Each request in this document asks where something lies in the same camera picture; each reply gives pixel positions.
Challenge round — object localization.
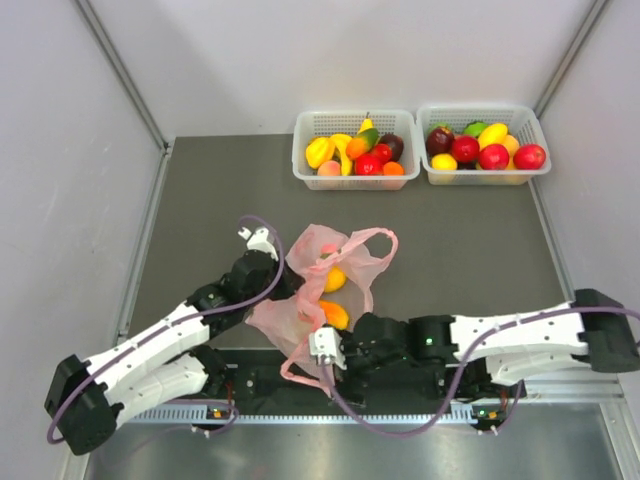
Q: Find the pink plastic bag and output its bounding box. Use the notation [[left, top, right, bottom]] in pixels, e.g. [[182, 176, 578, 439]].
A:
[[246, 224, 398, 391]]

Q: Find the green orange mango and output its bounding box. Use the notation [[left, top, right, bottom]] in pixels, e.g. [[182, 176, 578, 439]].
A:
[[346, 128, 379, 160]]

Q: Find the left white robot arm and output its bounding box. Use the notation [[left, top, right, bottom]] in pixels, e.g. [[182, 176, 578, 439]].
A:
[[44, 250, 304, 456]]

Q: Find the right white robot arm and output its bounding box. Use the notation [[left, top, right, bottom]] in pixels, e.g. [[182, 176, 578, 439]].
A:
[[343, 288, 639, 396]]

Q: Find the yellow orange fruit in bag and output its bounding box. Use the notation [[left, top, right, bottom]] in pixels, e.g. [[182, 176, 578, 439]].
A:
[[324, 267, 347, 294]]

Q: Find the peach fruit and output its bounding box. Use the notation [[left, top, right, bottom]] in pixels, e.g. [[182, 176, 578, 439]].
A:
[[316, 160, 341, 177]]

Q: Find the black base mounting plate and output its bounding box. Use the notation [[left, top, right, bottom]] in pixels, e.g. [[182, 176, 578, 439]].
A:
[[169, 347, 506, 416]]

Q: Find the red apple in left basket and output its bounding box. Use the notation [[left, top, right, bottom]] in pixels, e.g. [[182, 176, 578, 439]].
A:
[[354, 153, 384, 176]]

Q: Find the yellow banana bunch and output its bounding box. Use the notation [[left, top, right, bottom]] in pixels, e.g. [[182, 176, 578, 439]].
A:
[[330, 133, 353, 176]]

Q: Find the orange tangerine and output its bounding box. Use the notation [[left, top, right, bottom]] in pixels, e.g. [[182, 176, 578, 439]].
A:
[[383, 161, 405, 176]]

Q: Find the left white plastic basket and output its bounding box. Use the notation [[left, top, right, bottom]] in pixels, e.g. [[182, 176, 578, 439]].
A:
[[291, 109, 424, 191]]

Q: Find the white plastic basket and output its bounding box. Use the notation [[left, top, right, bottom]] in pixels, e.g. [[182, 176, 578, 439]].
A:
[[291, 109, 424, 191], [416, 104, 551, 186]]

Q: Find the dark plum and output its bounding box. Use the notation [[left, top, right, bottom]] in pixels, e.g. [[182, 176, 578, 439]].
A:
[[379, 133, 404, 162]]

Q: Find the yellow pear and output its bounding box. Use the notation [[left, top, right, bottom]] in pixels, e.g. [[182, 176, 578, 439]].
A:
[[358, 115, 375, 134]]

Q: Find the yellow lemon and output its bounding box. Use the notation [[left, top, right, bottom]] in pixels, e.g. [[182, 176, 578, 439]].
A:
[[431, 153, 458, 171]]

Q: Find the dark red apple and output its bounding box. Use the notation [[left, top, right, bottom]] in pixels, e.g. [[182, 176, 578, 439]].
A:
[[425, 126, 455, 156]]

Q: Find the red apple middle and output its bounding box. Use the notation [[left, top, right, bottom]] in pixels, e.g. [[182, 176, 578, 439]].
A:
[[450, 135, 480, 164]]

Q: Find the right white plastic basket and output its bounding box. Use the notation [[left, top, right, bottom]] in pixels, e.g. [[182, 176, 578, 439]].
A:
[[416, 104, 551, 186]]

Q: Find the red apple front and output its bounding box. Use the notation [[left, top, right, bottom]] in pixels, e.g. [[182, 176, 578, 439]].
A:
[[478, 144, 510, 170]]

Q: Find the green lime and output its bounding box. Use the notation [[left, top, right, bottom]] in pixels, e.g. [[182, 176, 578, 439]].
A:
[[462, 121, 488, 138]]

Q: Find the yellow mango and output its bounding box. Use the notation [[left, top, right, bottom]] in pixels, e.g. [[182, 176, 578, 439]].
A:
[[477, 123, 509, 150]]

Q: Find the red apple right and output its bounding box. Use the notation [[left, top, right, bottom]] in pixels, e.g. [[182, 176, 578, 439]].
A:
[[513, 144, 547, 170]]

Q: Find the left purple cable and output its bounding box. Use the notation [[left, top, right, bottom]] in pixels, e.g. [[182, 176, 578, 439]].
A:
[[45, 214, 286, 444]]

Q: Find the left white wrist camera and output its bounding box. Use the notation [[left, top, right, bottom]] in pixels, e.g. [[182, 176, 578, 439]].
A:
[[238, 227, 279, 261]]

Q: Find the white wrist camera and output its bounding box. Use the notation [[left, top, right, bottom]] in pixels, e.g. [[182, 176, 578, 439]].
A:
[[238, 227, 279, 261], [308, 326, 346, 370]]

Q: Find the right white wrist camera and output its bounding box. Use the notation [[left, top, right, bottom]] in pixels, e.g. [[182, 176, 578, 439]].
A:
[[308, 326, 346, 370]]

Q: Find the grey slotted cable duct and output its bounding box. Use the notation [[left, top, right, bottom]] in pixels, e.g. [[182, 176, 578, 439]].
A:
[[128, 403, 506, 426]]

